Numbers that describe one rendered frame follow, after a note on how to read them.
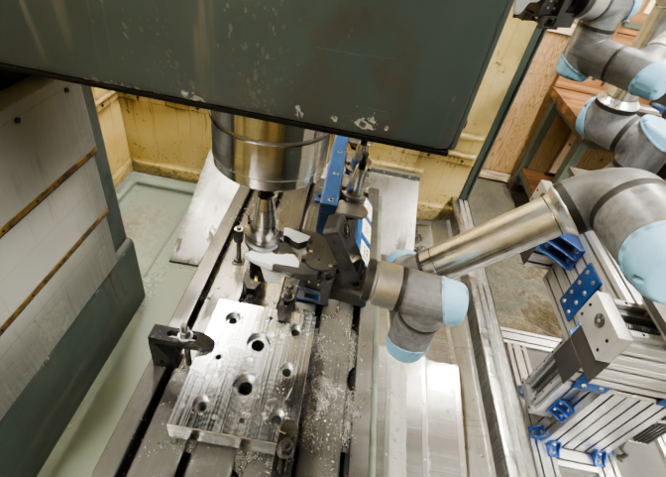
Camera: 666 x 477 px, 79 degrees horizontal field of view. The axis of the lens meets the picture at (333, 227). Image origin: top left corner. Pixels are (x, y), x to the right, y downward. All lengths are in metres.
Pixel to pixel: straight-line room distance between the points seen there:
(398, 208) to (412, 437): 0.88
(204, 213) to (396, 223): 0.76
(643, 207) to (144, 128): 1.74
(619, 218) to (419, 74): 0.42
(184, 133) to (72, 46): 1.42
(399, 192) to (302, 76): 1.36
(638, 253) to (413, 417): 0.72
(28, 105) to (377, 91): 0.62
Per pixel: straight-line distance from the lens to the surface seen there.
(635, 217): 0.69
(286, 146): 0.48
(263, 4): 0.38
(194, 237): 1.60
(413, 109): 0.39
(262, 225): 0.63
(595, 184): 0.76
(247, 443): 0.84
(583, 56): 1.08
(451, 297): 0.67
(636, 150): 1.45
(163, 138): 1.92
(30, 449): 1.21
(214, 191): 1.68
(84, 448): 1.28
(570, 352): 1.29
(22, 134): 0.85
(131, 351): 1.39
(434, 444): 1.20
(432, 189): 1.82
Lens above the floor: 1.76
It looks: 40 degrees down
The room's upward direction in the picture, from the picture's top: 12 degrees clockwise
